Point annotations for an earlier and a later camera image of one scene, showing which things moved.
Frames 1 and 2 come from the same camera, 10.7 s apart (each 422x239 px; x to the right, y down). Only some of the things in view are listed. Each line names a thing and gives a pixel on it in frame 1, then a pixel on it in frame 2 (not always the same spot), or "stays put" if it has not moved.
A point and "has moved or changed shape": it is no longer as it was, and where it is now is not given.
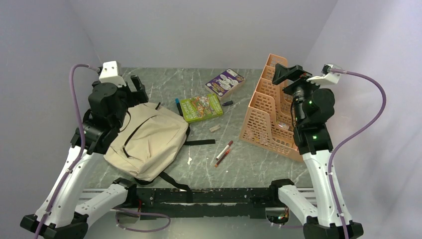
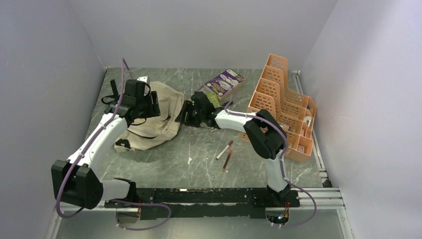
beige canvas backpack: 150,144 has moved or changed shape
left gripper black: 136,97 to 154,110
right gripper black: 295,73 to 187,106
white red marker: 230,143 stays put
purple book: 225,82 stays put
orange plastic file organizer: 270,123 stays put
